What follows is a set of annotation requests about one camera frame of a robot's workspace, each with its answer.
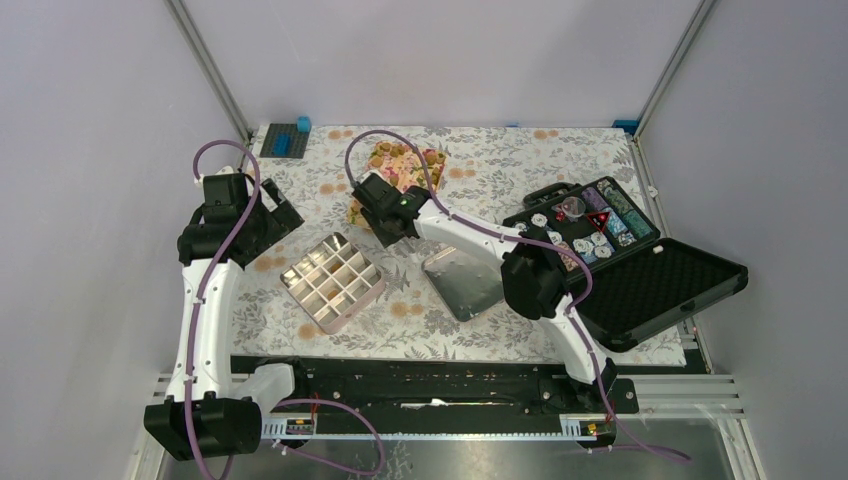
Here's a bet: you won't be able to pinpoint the compartmented metal chocolate tin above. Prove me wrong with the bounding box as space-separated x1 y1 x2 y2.
281 232 386 335

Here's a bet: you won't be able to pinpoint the silver metal tongs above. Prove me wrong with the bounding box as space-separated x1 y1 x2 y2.
398 240 415 255

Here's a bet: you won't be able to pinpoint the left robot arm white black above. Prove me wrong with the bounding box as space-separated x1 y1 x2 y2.
144 173 311 461

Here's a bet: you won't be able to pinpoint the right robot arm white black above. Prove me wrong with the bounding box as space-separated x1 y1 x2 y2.
352 171 617 412

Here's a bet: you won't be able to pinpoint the floral rectangular tray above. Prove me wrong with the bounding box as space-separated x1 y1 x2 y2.
362 141 447 193

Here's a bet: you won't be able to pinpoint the grey lego baseplate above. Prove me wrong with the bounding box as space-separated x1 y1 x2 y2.
260 123 311 159

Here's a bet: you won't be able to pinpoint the silver tin lid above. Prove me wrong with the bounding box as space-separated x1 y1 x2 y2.
422 247 504 322

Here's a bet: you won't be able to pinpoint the floral table mat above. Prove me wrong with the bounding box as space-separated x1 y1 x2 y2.
231 126 644 363

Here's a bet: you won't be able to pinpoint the clear plastic cup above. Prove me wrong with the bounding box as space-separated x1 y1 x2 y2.
559 196 586 221

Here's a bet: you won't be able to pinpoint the black poker chip case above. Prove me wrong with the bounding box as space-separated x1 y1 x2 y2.
502 177 748 353

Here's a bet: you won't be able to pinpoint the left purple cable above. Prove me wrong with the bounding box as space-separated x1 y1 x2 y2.
182 139 263 480

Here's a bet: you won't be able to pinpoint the purple cable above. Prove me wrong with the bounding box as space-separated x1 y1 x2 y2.
344 129 694 465
182 139 263 480

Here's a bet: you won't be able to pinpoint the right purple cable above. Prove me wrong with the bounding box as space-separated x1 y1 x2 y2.
344 129 694 465

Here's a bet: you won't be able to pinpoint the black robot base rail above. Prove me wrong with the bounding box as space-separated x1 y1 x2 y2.
231 355 639 437

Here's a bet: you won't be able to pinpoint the blue corner bracket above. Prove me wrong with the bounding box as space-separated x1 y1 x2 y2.
611 119 640 136

